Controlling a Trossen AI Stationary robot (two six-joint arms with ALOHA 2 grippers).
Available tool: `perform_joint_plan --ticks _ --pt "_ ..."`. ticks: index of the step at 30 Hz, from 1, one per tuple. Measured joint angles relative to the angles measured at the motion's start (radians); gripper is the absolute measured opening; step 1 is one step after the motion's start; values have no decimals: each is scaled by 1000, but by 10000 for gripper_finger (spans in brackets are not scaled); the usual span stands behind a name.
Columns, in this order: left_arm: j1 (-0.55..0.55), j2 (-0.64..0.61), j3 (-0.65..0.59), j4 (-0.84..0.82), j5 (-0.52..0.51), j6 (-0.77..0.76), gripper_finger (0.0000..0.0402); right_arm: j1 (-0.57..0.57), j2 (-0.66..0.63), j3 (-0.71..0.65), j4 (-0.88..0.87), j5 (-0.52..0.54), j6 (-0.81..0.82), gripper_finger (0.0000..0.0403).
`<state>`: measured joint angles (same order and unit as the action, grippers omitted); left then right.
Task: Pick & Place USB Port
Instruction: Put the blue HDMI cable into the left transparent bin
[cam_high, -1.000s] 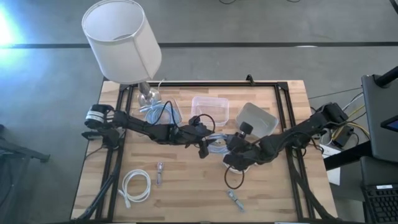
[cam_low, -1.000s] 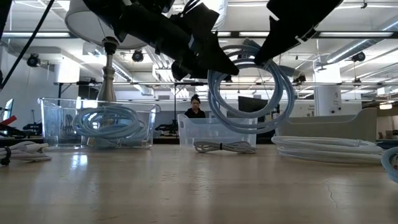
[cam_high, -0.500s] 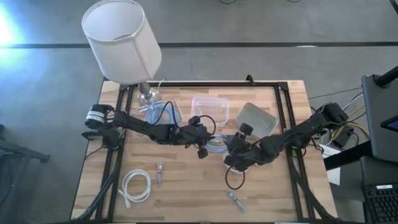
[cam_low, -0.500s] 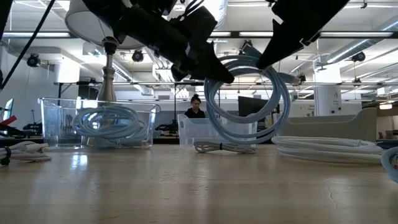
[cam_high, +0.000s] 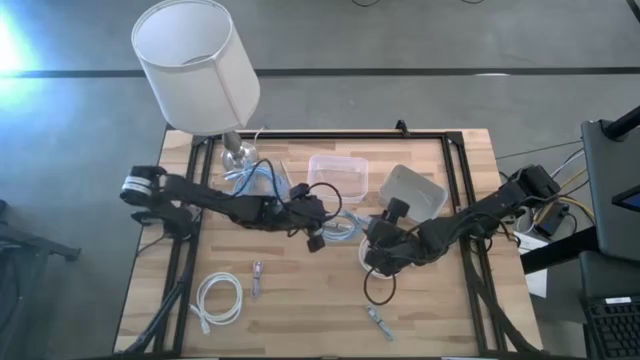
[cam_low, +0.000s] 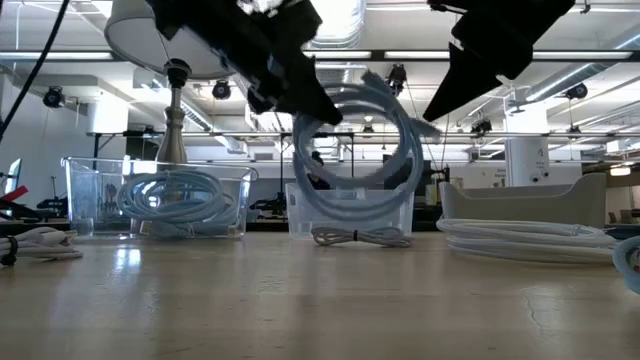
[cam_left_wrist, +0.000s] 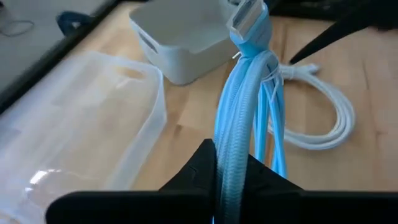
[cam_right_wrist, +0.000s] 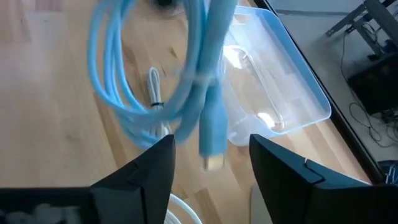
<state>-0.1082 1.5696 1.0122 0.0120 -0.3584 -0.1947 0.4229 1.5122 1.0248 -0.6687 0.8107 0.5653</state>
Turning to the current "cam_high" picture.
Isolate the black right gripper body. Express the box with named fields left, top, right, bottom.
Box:
left=383, top=197, right=420, bottom=276

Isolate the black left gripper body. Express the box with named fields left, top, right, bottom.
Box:
left=288, top=182, right=334, bottom=254

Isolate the short pinkish braided cable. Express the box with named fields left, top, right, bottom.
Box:
left=250, top=259, right=265, bottom=300

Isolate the clear plastic food container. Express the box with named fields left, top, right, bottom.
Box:
left=306, top=153, right=370, bottom=205

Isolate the frosted plastic food container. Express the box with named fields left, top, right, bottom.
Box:
left=377, top=163, right=450, bottom=225

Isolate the clear acrylic box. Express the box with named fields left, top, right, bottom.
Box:
left=212, top=158, right=295, bottom=214

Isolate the white paper sheet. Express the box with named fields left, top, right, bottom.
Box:
left=513, top=231, right=550, bottom=300

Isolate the black power adapter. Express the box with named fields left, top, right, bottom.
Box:
left=533, top=202, right=570, bottom=239

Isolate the black stand beam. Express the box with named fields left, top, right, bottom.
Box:
left=519, top=227, right=601, bottom=275

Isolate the white shade table lamp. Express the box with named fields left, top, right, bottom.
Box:
left=130, top=0, right=262, bottom=174

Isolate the dark grey flat panel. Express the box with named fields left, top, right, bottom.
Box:
left=579, top=118, right=640, bottom=263

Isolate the black keyboard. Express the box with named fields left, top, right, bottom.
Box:
left=579, top=293, right=640, bottom=360

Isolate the black floor stand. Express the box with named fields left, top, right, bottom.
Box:
left=0, top=198, right=82, bottom=360

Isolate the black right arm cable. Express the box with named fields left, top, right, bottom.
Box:
left=362, top=268, right=398, bottom=307

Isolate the short grey-blue bundled cable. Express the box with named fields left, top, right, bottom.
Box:
left=365, top=304, right=396, bottom=343

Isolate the black aluminium table frame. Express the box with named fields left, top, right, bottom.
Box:
left=122, top=130, right=539, bottom=359

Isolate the yellow and white cable bundle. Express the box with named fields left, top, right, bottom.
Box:
left=529, top=149, right=596, bottom=226

